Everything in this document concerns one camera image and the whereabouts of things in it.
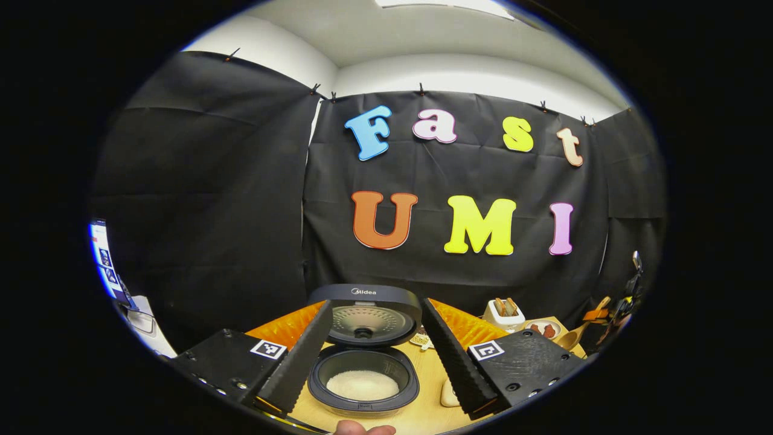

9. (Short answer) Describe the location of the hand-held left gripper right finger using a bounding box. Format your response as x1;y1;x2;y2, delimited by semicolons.
421;297;586;421

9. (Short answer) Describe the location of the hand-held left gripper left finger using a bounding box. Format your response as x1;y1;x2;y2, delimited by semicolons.
171;299;335;419

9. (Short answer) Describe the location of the clear rice container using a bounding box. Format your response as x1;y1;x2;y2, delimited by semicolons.
440;378;463;408

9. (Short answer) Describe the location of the wooden spoon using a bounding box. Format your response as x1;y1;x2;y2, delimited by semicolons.
556;296;612;351

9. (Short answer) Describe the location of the white rice heap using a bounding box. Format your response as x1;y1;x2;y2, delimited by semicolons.
326;370;400;402

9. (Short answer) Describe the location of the dark grey rice cooker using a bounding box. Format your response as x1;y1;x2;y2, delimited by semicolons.
307;284;422;417

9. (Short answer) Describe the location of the round white plate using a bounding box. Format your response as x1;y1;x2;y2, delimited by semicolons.
524;319;565;340

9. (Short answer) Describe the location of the white toaster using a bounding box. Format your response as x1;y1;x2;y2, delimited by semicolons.
482;297;526;333

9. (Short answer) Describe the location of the white plastic box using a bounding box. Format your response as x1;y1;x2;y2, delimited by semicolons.
124;295;179;357

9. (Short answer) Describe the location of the black backdrop cloth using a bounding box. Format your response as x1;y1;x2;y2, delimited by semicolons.
91;51;668;357

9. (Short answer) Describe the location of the computer monitor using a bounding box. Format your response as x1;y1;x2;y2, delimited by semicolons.
89;219;136;309

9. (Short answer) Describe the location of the long ceiling light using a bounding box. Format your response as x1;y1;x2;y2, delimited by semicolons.
374;0;514;20

